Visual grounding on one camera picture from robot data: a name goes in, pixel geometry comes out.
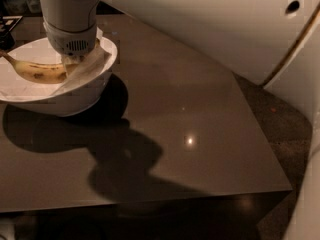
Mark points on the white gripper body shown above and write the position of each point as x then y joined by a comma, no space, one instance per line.
68,41

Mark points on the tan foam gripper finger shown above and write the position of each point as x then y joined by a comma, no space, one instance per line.
70,63

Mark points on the yellow banana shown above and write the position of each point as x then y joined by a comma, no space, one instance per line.
53,73

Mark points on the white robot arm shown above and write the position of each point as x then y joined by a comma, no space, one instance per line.
273,43

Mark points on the white ceramic bowl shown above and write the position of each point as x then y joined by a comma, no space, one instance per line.
70,102

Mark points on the white paper napkin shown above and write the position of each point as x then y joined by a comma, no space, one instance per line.
15,88

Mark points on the dark tray at table edge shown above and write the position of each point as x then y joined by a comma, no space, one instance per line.
7,24

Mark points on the white object under table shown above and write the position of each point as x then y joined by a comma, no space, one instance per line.
7,229

